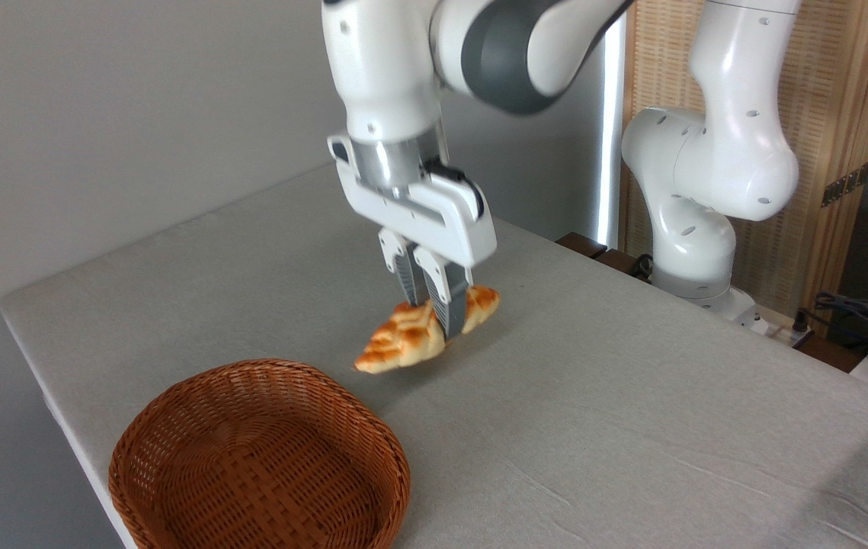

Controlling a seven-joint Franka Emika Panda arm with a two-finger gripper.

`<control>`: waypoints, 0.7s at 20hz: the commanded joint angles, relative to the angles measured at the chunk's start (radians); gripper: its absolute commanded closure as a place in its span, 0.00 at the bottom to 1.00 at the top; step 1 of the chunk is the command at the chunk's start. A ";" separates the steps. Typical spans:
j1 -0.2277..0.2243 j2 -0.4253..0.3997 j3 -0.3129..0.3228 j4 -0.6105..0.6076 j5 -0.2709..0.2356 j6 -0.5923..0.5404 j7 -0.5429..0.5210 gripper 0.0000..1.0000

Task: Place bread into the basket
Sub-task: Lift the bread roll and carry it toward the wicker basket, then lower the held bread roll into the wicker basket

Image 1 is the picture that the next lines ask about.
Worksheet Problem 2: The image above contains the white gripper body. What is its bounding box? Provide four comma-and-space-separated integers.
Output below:
327, 136, 498, 270

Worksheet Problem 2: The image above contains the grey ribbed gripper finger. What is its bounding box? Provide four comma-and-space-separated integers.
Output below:
377, 227, 429, 310
412, 246, 473, 342

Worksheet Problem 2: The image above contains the braided golden bread loaf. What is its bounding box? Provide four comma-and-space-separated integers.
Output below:
353, 284, 501, 375

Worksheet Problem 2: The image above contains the brown woven wicker basket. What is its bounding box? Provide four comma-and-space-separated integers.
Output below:
107, 359, 412, 549

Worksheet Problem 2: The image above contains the dark wooden block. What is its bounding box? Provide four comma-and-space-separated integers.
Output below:
556, 232, 609, 259
594, 248, 653, 281

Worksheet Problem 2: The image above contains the white vertical light strip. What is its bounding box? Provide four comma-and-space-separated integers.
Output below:
595, 15, 628, 249

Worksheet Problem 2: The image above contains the grey tablecloth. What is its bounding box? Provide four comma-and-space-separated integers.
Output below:
0, 162, 868, 549

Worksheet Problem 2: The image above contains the white power strip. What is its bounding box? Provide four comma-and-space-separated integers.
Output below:
738, 303, 817, 350

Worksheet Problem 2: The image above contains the metal screen hinge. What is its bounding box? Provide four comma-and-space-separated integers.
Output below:
820, 162, 868, 208

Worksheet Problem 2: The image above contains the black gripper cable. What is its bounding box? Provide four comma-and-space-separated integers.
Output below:
421, 157, 486, 223

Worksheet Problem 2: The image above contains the black cable bundle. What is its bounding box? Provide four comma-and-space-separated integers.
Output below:
813, 291, 868, 361

